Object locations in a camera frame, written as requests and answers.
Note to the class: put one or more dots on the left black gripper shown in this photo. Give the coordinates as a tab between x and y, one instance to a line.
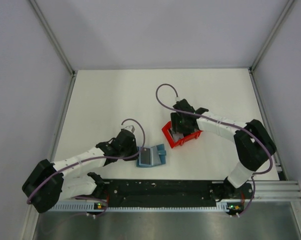
134	145

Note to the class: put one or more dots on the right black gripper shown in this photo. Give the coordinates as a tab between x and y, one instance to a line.
176	126

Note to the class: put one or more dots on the red plastic bin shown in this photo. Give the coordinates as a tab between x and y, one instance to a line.
178	139

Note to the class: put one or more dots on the blue leather card holder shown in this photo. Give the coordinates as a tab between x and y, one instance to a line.
158	157

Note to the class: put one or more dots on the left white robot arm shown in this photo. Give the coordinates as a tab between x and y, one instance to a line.
51	182

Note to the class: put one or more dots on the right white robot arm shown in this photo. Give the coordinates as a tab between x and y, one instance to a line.
253	144

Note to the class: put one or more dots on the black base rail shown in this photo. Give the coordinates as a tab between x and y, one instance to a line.
151	193

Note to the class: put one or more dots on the grey slotted cable duct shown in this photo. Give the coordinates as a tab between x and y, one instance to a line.
94	207

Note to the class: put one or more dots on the aluminium frame rail right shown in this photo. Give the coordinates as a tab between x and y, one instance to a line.
277	191

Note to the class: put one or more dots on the left aluminium frame post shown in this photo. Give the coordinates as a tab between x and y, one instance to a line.
51	36

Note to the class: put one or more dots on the aluminium frame post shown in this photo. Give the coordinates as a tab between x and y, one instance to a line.
51	36
288	7

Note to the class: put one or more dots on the right aluminium frame post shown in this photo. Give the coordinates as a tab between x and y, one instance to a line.
288	7

